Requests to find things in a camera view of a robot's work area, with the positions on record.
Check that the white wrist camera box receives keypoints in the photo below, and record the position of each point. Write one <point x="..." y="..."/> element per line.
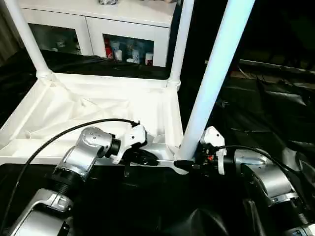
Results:
<point x="133" y="135"/>
<point x="211" y="135"/>

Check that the white plastic table top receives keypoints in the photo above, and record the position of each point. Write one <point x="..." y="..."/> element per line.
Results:
<point x="74" y="103"/>

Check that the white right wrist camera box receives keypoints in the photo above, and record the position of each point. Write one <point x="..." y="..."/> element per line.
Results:
<point x="211" y="135"/>

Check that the white plastic table leg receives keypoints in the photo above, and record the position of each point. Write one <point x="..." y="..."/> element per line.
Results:
<point x="216" y="64"/>
<point x="179" y="39"/>
<point x="29" y="39"/>

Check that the black low bench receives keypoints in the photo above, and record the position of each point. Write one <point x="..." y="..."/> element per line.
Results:
<point x="280" y="66"/>

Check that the small red bottle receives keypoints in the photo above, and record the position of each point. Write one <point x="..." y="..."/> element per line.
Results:
<point x="107" y="47"/>

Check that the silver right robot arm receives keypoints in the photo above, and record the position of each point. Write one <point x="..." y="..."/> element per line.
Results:
<point x="266" y="177"/>

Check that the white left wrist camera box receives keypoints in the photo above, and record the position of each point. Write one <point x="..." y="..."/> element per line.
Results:
<point x="133" y="135"/>

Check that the grey curtain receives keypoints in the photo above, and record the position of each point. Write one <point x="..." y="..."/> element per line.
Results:
<point x="6" y="44"/>

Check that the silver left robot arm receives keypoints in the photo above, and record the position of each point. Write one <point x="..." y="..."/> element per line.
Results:
<point x="83" y="152"/>

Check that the black plastic mat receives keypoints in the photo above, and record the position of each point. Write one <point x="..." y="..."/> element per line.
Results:
<point x="147" y="206"/>

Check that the white glass-door cabinet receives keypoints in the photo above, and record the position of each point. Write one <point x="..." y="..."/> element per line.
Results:
<point x="123" y="10"/>

